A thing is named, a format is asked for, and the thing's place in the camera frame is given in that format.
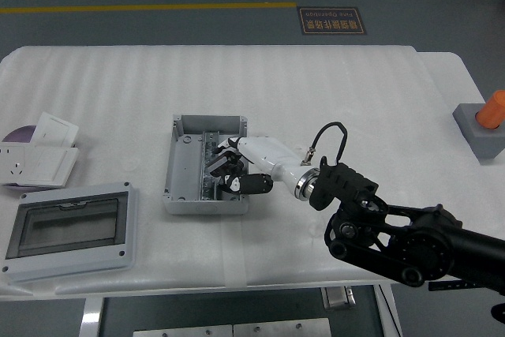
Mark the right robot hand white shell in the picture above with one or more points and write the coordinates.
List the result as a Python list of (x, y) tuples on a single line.
[(264, 155)]

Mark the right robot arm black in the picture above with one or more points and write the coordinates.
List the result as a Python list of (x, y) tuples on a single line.
[(394, 234)]

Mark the open grey junction box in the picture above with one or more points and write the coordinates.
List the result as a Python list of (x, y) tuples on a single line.
[(183, 171)]

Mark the white foam mat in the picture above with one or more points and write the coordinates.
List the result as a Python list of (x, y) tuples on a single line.
[(276, 88)]

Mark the black floor sign orange text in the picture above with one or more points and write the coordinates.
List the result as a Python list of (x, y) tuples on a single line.
[(331, 20)]

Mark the white table leg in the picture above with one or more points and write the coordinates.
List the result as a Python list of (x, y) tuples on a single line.
[(388, 309), (91, 317)]

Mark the black table control panel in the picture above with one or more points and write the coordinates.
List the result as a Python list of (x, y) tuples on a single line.
[(440, 286)]

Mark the grey block base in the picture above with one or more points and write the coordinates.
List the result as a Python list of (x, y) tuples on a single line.
[(487, 141)]

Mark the orange cylinder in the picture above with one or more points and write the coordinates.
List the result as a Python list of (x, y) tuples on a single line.
[(491, 112)]

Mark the purple disc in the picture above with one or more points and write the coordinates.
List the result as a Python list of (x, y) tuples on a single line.
[(19, 133)]

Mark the metal DIN rail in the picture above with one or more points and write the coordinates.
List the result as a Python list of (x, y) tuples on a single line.
[(206, 171)]

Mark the metal table bracket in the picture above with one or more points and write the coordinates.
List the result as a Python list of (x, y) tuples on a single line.
[(338, 297)]

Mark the grey metal base plate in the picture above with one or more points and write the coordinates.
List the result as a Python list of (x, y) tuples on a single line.
[(233, 330)]

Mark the white blank switch panel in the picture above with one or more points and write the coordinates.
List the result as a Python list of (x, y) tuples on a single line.
[(49, 165)]

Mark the grey enclosure cover clear window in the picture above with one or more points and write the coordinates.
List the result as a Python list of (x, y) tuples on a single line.
[(71, 258)]

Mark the white wall socket panel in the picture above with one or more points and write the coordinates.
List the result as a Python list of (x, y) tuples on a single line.
[(13, 163)]

